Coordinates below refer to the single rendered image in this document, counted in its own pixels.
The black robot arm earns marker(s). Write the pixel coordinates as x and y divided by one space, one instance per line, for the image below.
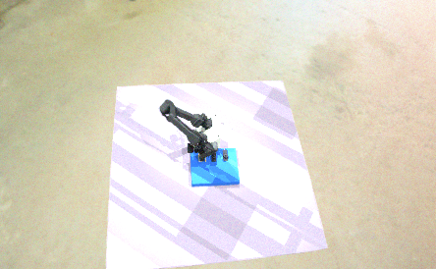
197 139

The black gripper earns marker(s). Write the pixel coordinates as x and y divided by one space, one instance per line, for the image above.
191 147

